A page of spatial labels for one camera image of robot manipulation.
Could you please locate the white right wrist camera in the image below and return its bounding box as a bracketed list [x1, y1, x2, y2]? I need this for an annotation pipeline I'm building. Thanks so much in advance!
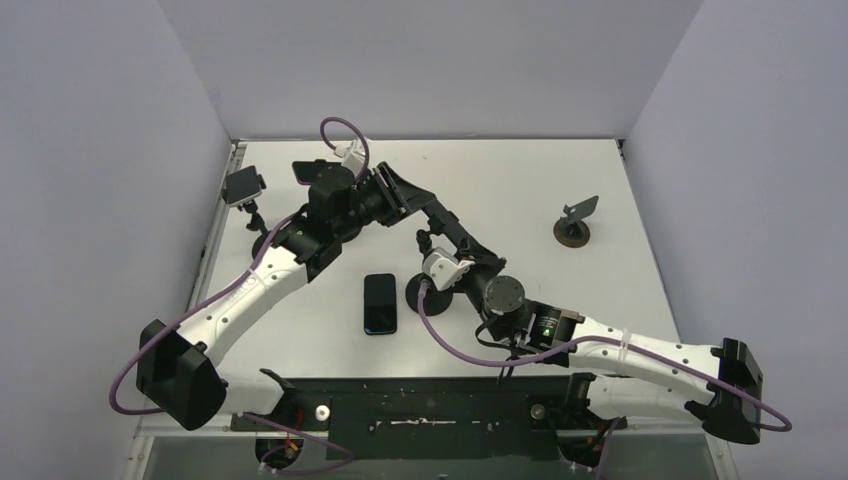
[422, 247, 475, 291]

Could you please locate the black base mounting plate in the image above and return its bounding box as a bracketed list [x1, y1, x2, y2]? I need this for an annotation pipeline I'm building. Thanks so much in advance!
[268, 374, 611, 466]

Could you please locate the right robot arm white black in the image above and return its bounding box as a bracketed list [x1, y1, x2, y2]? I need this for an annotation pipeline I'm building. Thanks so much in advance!
[427, 227, 765, 445]

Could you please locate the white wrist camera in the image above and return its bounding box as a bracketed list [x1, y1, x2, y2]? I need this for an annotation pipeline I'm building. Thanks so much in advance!
[333, 139, 370, 177]
[422, 247, 475, 291]

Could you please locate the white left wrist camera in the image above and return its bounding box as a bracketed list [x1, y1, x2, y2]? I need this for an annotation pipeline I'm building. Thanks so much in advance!
[333, 139, 370, 177]

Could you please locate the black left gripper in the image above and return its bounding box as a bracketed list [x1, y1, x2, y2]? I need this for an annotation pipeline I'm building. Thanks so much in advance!
[334, 162, 435, 238]

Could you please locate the grey smartphone on left stand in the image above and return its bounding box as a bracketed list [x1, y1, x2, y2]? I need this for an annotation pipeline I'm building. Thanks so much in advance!
[221, 165, 267, 207]

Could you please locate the black smartphone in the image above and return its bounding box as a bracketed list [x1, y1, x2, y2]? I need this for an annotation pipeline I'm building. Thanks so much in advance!
[423, 200, 478, 251]
[363, 273, 397, 336]

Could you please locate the black round-base stand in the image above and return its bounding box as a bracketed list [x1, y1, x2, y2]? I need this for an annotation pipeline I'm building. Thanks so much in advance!
[237, 200, 270, 259]
[405, 225, 458, 317]

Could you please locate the aluminium table frame rail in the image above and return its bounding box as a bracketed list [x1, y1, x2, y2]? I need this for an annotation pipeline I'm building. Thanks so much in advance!
[135, 140, 248, 440]

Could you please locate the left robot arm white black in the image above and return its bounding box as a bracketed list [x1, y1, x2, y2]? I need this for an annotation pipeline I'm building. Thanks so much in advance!
[135, 162, 436, 430]

